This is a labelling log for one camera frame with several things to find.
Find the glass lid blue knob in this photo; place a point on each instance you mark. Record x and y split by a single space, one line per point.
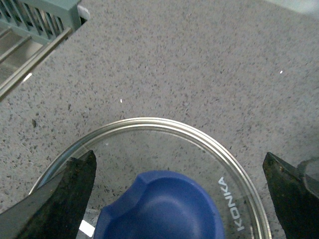
162 179

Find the steel sink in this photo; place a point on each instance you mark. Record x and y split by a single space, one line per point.
20 55

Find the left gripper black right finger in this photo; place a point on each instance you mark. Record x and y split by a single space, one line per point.
295 194

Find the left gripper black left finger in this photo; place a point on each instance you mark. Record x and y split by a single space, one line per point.
56 209

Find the green dish rack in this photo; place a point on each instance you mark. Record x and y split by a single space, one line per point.
41 20

